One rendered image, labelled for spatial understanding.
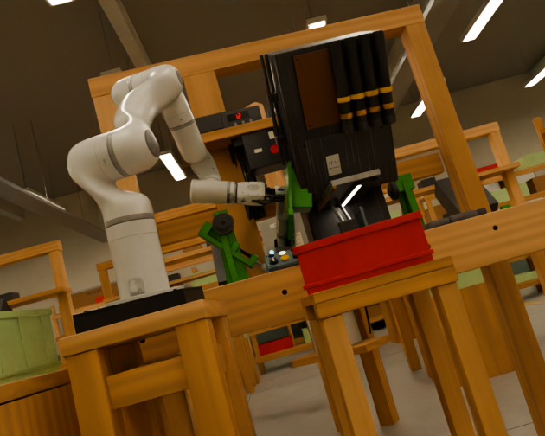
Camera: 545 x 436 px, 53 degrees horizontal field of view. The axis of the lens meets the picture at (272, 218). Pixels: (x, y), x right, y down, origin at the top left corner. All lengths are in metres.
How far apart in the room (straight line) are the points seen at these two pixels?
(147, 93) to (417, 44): 1.39
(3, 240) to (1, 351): 11.93
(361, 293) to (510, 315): 1.25
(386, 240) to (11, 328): 0.93
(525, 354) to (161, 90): 1.72
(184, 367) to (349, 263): 0.45
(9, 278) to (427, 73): 11.54
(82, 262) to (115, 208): 11.28
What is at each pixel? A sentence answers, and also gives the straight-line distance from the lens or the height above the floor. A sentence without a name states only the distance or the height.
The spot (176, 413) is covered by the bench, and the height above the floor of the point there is 0.53.
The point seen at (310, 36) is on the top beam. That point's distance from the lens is 2.54.
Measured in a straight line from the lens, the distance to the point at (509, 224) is 1.80.
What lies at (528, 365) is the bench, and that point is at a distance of 2.47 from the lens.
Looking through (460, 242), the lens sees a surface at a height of 0.84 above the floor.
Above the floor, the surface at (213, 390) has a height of 0.66.
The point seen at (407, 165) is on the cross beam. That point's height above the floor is 1.25.
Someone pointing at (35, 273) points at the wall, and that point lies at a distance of 12.96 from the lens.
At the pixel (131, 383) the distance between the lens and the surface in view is 1.24.
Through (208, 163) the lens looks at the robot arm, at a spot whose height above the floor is 1.37.
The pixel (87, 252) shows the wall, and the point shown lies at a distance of 12.61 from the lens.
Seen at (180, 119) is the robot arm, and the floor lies 1.48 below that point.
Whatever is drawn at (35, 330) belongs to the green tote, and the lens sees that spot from 1.57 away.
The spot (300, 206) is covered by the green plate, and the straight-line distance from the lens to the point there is 1.88.
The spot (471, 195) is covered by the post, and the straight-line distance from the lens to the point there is 2.45.
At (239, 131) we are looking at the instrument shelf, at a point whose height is 1.51.
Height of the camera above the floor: 0.77
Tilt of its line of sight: 10 degrees up
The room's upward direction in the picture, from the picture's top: 16 degrees counter-clockwise
